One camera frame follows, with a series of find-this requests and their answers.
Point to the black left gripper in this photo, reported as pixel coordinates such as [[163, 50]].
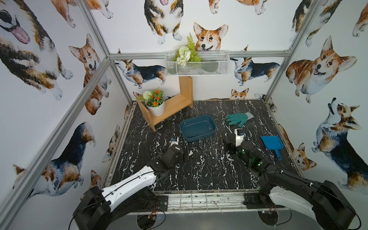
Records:
[[180, 148]]

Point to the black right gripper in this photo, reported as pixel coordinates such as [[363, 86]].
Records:
[[231, 144]]

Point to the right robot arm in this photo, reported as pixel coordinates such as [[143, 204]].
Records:
[[323, 202]]

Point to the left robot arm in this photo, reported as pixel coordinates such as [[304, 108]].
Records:
[[100, 207]]

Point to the teal plastic storage box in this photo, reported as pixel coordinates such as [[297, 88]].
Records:
[[197, 128]]

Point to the green work glove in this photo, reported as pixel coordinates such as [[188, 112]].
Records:
[[239, 119]]

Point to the blue plastic dustpan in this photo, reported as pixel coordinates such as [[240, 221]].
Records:
[[273, 143]]

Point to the white pot orange flowers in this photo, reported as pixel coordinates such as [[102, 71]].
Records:
[[154, 101]]

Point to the wooden shelf stand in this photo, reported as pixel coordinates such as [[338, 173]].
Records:
[[175, 104]]

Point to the artificial fern white flowers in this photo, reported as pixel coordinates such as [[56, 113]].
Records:
[[187, 54]]

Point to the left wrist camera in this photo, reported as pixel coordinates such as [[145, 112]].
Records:
[[174, 141]]

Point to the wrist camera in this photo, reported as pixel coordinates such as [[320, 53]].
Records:
[[239, 136], [174, 141]]

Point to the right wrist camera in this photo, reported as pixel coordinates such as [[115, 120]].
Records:
[[239, 136]]

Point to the white wire basket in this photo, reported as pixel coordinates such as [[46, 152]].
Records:
[[211, 63]]

